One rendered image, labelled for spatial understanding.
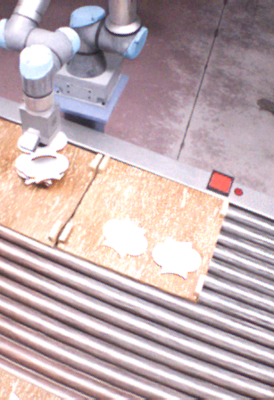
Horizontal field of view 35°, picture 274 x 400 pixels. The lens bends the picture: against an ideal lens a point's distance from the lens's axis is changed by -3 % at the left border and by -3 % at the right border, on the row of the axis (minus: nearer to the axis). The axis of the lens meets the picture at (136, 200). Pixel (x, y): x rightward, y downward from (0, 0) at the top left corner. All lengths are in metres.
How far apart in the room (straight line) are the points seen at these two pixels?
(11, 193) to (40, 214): 0.12
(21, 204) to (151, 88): 1.92
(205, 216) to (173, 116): 1.65
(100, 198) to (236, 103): 1.98
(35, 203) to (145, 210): 0.33
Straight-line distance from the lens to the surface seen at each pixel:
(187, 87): 3.16
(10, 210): 1.32
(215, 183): 1.43
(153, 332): 1.18
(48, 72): 1.05
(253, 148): 2.89
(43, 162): 1.32
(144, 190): 1.35
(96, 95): 1.63
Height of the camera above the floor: 2.03
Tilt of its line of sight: 56 degrees down
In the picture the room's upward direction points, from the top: 11 degrees clockwise
